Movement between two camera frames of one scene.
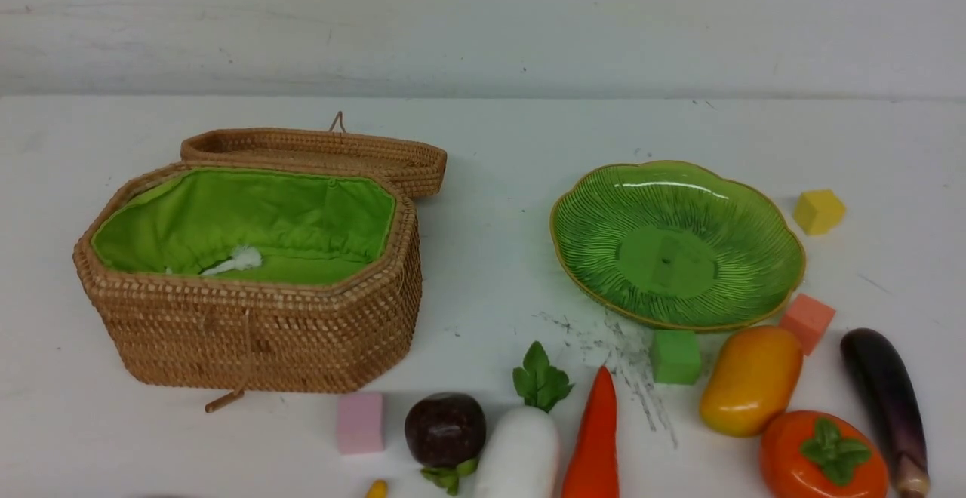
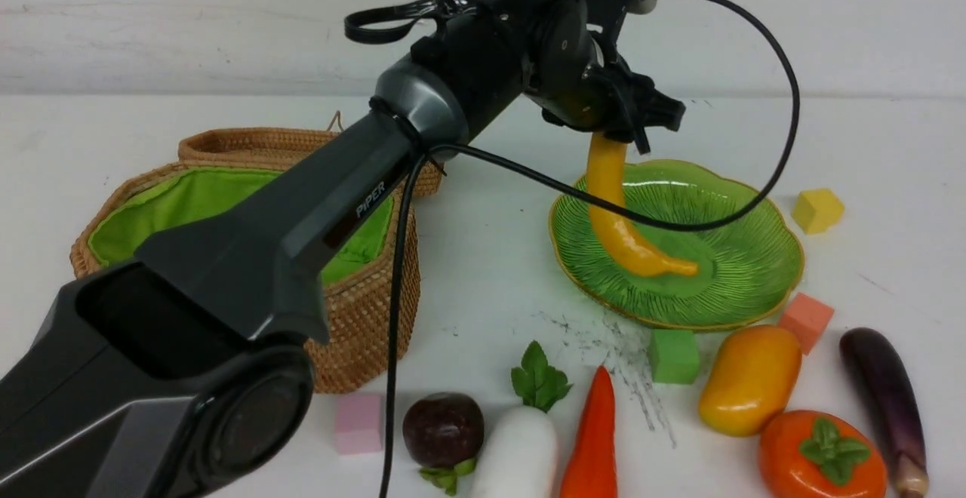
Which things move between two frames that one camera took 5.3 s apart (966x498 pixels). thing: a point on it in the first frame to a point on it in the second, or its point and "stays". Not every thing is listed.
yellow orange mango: [751, 380] stays
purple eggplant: [888, 392] stays
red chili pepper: [594, 470] stays
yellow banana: [379, 489] to [622, 238]
